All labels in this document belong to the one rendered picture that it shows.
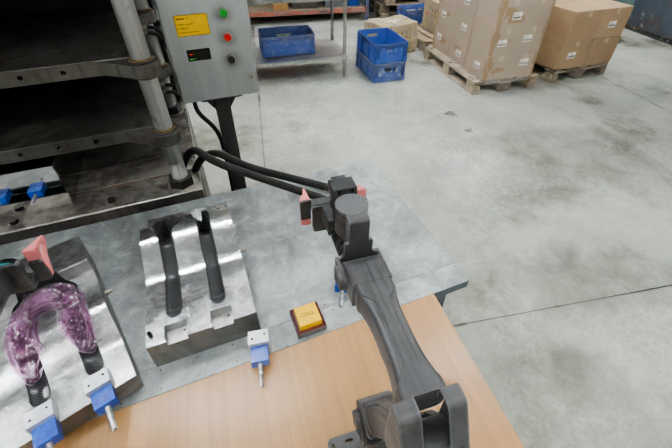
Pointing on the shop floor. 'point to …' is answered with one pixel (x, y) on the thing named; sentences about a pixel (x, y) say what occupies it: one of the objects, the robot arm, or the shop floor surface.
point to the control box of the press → (209, 47)
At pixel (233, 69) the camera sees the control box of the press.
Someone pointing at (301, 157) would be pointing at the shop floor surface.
